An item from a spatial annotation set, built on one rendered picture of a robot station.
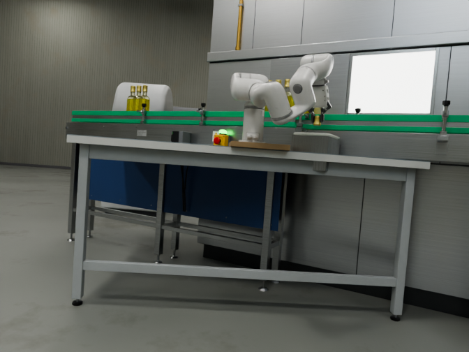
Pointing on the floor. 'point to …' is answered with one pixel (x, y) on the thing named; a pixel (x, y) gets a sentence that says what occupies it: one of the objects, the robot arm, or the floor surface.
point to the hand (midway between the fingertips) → (317, 118)
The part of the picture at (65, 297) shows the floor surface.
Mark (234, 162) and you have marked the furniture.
